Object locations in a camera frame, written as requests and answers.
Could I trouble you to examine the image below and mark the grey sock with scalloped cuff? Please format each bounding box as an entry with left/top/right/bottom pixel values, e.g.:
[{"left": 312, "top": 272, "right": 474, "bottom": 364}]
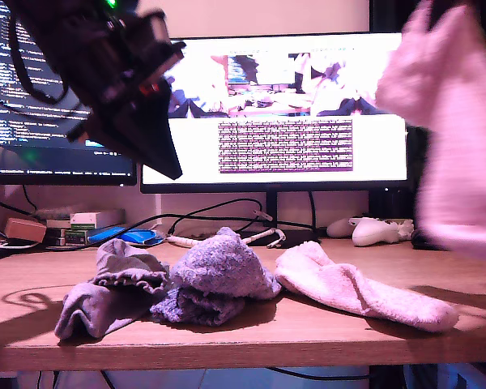
[
  {"left": 54, "top": 279, "right": 171, "bottom": 340},
  {"left": 89, "top": 237, "right": 171, "bottom": 295}
]

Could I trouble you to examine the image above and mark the pink fluffy sock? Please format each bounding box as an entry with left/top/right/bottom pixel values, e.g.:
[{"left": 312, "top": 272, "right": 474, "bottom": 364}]
[
  {"left": 274, "top": 241, "right": 459, "bottom": 334},
  {"left": 374, "top": 0, "right": 486, "bottom": 260}
]

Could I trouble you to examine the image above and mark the blue knitted sock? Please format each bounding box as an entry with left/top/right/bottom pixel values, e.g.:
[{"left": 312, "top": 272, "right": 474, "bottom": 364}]
[
  {"left": 168, "top": 225, "right": 283, "bottom": 301},
  {"left": 149, "top": 285, "right": 247, "bottom": 327}
]

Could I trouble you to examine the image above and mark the black monitor showing code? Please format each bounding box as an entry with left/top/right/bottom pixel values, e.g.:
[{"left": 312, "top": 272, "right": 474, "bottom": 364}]
[{"left": 0, "top": 0, "right": 138, "bottom": 186}]

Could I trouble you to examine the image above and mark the white box with green label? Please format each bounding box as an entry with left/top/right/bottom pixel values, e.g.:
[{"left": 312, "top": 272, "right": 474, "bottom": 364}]
[{"left": 69, "top": 212, "right": 99, "bottom": 232}]

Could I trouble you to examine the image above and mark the blue plastic packet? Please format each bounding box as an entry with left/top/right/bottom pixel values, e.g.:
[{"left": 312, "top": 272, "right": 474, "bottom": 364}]
[{"left": 87, "top": 226, "right": 165, "bottom": 247}]

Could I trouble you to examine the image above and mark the green and white small box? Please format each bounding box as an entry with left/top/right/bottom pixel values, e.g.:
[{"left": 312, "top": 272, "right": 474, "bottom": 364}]
[{"left": 55, "top": 228, "right": 91, "bottom": 247}]

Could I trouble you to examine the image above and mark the brown cardboard box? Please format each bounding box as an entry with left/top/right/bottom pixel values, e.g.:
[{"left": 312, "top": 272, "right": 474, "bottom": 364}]
[{"left": 3, "top": 217, "right": 49, "bottom": 243}]

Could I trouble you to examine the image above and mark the black monitor with white screen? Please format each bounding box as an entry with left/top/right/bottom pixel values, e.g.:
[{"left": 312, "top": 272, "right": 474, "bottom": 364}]
[{"left": 140, "top": 31, "right": 410, "bottom": 234}]

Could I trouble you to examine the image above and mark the black case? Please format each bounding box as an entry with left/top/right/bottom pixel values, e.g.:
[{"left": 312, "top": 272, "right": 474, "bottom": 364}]
[{"left": 411, "top": 229, "right": 445, "bottom": 251}]

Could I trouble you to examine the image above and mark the white game controller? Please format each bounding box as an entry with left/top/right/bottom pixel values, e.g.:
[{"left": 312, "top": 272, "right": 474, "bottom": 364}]
[{"left": 326, "top": 216, "right": 415, "bottom": 247}]

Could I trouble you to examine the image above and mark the black table leg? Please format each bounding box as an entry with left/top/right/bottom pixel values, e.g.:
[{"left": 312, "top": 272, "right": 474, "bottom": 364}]
[{"left": 369, "top": 364, "right": 406, "bottom": 389}]

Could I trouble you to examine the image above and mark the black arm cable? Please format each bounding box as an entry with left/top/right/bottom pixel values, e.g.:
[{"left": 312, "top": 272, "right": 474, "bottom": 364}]
[{"left": 0, "top": 40, "right": 91, "bottom": 119}]

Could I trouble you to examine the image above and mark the white spiral cable wrap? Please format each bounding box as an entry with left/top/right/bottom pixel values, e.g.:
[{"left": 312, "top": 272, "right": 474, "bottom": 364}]
[{"left": 168, "top": 227, "right": 288, "bottom": 249}]

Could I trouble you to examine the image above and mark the thin black cable loop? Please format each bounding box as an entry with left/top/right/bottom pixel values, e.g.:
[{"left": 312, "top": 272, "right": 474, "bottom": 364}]
[{"left": 168, "top": 197, "right": 266, "bottom": 236}]

